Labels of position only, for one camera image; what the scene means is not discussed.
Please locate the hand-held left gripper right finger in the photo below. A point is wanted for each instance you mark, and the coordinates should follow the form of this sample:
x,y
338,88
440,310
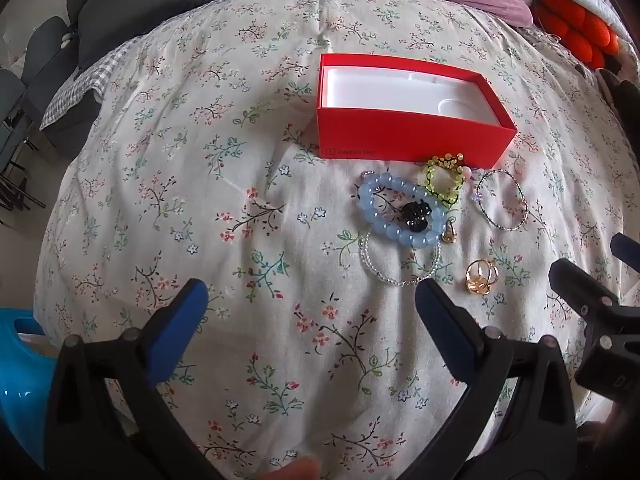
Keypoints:
x,y
445,330

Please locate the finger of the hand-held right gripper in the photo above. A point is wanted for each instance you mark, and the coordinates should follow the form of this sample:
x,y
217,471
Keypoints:
x,y
580,285
627,249

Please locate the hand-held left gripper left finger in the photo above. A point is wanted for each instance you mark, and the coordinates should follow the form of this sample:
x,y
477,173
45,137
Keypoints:
x,y
185,325

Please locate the black hair claw clip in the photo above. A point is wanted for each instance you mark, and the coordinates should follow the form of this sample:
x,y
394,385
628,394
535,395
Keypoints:
x,y
414,216

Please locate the red cardboard box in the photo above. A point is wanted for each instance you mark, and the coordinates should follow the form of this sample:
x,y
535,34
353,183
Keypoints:
x,y
400,135

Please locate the person's left hand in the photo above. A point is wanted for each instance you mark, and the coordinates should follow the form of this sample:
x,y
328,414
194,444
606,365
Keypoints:
x,y
297,471

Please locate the small gold pendant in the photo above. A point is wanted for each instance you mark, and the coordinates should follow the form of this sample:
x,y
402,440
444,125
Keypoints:
x,y
451,236

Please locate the floral blanket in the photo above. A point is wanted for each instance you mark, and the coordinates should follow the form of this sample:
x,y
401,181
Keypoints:
x,y
200,210

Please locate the grey cloth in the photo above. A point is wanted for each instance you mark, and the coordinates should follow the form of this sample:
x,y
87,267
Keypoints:
x,y
617,95

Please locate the blue plastic stool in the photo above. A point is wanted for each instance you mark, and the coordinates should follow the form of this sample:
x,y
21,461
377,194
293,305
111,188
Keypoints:
x,y
25,385

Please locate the orange plush cushion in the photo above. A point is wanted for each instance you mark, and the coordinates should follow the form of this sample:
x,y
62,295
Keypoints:
x,y
575,25

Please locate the grey chair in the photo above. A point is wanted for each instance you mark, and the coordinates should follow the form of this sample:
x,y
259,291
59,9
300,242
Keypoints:
x,y
47,60
10,110

